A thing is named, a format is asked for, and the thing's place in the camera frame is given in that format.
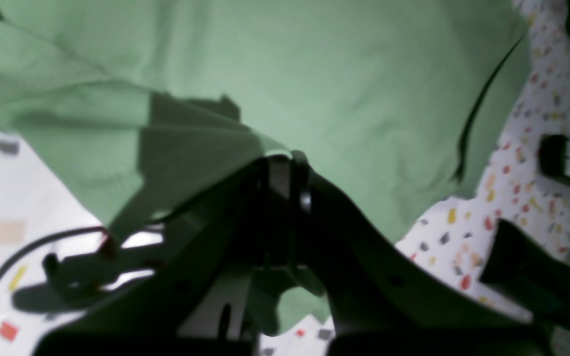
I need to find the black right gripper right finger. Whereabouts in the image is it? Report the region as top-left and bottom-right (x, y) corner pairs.
(290, 151), (553, 356)

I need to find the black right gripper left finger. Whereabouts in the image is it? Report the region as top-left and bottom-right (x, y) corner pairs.
(33, 156), (291, 356)

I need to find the light green T-shirt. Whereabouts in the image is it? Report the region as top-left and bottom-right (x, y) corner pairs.
(0, 0), (533, 337)

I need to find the black TV remote control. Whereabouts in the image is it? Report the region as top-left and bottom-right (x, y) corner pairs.
(538, 134), (570, 187)

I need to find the black curved handle piece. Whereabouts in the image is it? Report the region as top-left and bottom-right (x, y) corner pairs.
(479, 219), (570, 331)

